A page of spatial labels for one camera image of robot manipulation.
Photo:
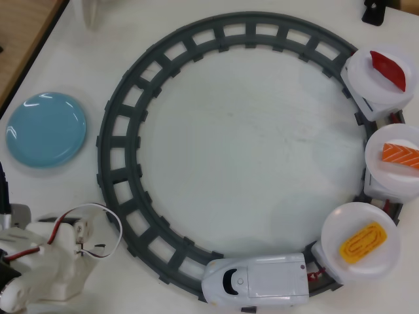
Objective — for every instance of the white round plastic plate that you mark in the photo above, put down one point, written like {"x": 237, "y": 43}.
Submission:
{"x": 360, "y": 72}
{"x": 379, "y": 144}
{"x": 343, "y": 222}

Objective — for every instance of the black plastic stand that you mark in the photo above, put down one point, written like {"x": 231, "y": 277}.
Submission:
{"x": 373, "y": 14}

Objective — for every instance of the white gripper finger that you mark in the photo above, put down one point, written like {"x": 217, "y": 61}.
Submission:
{"x": 83, "y": 232}
{"x": 72, "y": 278}

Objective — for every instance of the orange salmon toy sushi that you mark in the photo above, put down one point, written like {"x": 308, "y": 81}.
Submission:
{"x": 399, "y": 153}

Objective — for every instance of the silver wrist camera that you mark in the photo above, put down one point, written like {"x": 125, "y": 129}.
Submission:
{"x": 18, "y": 216}

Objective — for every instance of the white Shinkansen toy locomotive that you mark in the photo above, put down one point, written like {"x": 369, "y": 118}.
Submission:
{"x": 268, "y": 278}

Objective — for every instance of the brown wooden desk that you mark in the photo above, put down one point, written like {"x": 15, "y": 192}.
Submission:
{"x": 19, "y": 32}

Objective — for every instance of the clear plastic object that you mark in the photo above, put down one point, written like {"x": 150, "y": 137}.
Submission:
{"x": 88, "y": 13}

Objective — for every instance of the red tuna toy sushi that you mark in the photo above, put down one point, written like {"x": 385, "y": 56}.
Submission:
{"x": 389, "y": 70}

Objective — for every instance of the grey circular toy train track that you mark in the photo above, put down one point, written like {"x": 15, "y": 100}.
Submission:
{"x": 262, "y": 18}

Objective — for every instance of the yellow egg toy sushi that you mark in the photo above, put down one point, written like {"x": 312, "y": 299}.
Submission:
{"x": 363, "y": 243}

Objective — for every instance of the blue round dish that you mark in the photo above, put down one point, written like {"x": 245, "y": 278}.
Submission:
{"x": 46, "y": 131}

